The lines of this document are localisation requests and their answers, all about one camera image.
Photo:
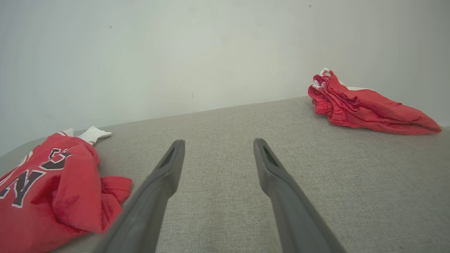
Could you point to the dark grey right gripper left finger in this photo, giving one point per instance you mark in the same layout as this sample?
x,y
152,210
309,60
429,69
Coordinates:
x,y
154,203

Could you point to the red jersey with black lettering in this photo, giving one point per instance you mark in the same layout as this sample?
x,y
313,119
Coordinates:
x,y
70,196

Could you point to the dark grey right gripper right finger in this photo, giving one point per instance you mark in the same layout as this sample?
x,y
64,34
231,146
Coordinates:
x,y
291,211

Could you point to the plain red shorts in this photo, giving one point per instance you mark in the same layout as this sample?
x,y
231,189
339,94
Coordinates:
x,y
369,109

